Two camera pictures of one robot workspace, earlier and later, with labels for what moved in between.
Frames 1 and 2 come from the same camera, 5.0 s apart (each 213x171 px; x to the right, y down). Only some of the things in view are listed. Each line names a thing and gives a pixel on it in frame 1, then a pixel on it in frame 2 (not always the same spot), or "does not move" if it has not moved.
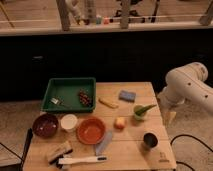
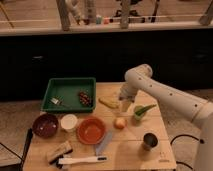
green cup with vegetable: (140, 111) does not move
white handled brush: (65, 161) does not move
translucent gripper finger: (170, 117) -> (123, 105)
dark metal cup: (150, 140) does not move
